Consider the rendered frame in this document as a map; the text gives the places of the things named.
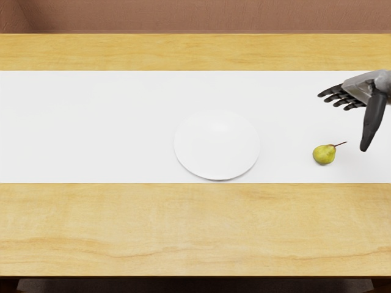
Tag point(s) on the white round plate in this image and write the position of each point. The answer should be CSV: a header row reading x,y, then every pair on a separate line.
x,y
217,145

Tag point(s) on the yellow-green pear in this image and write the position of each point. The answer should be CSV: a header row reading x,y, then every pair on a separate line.
x,y
324,154

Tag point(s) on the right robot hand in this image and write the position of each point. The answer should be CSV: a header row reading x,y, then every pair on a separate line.
x,y
360,87

